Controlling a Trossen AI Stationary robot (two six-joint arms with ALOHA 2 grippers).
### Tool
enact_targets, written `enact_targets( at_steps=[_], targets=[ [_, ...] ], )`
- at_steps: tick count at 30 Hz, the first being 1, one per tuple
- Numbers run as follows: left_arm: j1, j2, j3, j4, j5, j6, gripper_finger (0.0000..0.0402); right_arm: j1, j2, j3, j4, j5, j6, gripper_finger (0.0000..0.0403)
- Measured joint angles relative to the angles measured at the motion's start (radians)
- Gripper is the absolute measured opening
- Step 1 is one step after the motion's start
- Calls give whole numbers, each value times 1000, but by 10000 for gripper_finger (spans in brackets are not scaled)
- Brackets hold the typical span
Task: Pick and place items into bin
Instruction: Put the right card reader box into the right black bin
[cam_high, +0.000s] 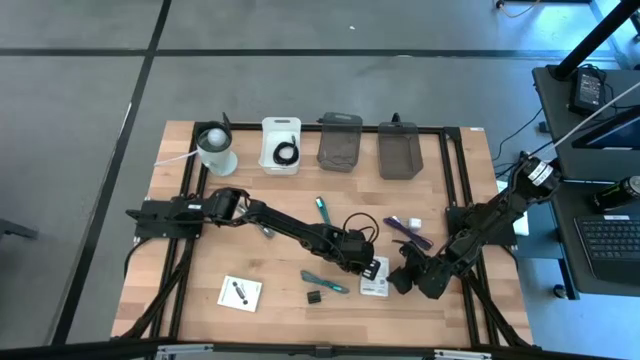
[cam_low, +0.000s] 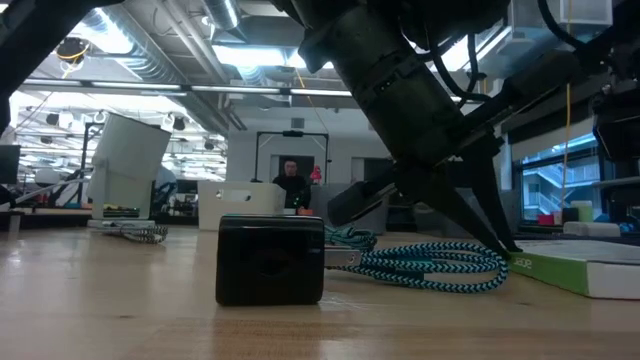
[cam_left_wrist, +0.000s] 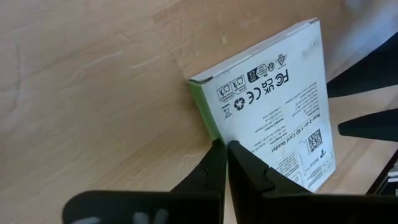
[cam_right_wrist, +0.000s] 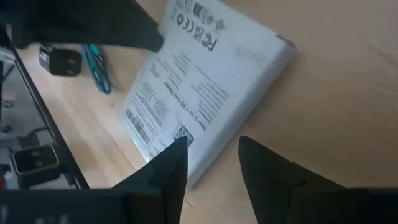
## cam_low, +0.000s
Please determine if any person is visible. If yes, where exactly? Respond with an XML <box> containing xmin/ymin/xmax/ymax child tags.
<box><xmin>271</xmin><ymin>158</ymin><xmax>313</xmax><ymax>210</ymax></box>

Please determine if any black cube charger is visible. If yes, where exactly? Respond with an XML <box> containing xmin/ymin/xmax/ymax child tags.
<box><xmin>215</xmin><ymin>214</ymin><xmax>326</xmax><ymax>307</ymax></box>

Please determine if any black cable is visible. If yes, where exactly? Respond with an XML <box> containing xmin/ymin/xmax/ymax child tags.
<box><xmin>102</xmin><ymin>223</ymin><xmax>170</xmax><ymax>245</ymax></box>

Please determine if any dark monitor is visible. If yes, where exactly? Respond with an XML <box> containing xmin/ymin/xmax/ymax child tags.
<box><xmin>0</xmin><ymin>144</ymin><xmax>22</xmax><ymax>185</ymax></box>

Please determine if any yellow hanging cable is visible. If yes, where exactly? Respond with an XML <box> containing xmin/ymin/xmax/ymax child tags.
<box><xmin>562</xmin><ymin>79</ymin><xmax>573</xmax><ymax>204</ymax></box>

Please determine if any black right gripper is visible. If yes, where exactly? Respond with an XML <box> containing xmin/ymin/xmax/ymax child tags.
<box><xmin>298</xmin><ymin>0</ymin><xmax>524</xmax><ymax>260</ymax></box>

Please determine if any dark translucent plastic bin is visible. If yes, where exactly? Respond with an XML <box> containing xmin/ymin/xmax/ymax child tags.
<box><xmin>385</xmin><ymin>187</ymin><xmax>501</xmax><ymax>235</ymax></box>
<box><xmin>309</xmin><ymin>182</ymin><xmax>397</xmax><ymax>235</ymax></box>

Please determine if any black stand frame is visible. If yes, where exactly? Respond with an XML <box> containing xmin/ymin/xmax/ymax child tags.
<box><xmin>253</xmin><ymin>129</ymin><xmax>331</xmax><ymax>184</ymax></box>

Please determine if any green container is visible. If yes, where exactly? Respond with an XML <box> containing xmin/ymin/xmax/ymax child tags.
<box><xmin>569</xmin><ymin>200</ymin><xmax>595</xmax><ymax>224</ymax></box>

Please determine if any white plastic bin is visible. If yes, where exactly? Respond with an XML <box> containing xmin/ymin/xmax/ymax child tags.
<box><xmin>196</xmin><ymin>180</ymin><xmax>287</xmax><ymax>232</ymax></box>

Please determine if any white block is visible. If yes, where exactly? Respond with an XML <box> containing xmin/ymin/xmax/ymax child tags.
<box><xmin>562</xmin><ymin>220</ymin><xmax>622</xmax><ymax>238</ymax></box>

